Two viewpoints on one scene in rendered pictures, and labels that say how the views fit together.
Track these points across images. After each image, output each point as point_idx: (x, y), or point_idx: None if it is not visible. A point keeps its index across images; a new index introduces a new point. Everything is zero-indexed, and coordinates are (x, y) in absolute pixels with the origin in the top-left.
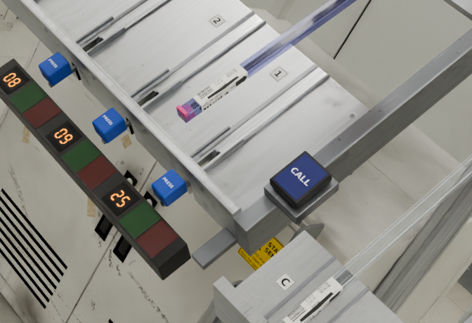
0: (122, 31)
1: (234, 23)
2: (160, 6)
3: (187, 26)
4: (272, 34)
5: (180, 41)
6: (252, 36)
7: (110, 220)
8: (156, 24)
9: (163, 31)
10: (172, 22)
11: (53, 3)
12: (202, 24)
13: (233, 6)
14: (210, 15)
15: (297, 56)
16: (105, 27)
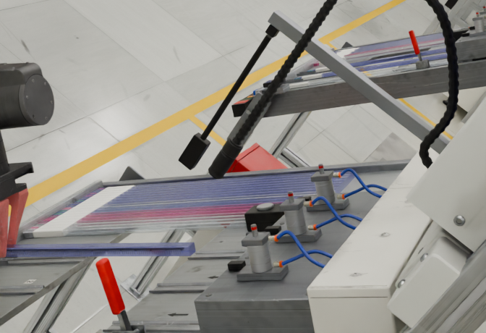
0: (5, 263)
1: (27, 285)
2: (37, 264)
3: (20, 276)
4: (22, 300)
5: (3, 280)
6: (16, 295)
7: None
8: (18, 269)
9: (12, 273)
10: (22, 272)
11: (27, 242)
12: (23, 279)
13: (47, 280)
14: (34, 278)
15: (0, 314)
16: (9, 258)
